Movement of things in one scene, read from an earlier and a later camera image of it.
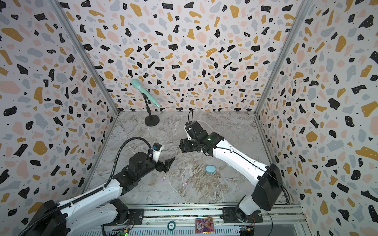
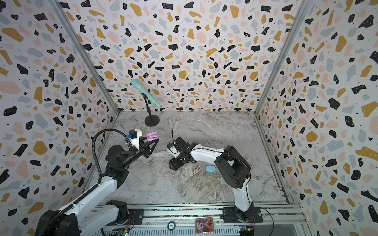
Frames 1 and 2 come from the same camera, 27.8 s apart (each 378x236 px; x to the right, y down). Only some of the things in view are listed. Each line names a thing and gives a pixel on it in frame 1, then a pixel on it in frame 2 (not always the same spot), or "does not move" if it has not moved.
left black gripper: [169, 163] -> [146, 153]
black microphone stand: [151, 120] does not move
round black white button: [171, 225] does not move
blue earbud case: [210, 168] does not move
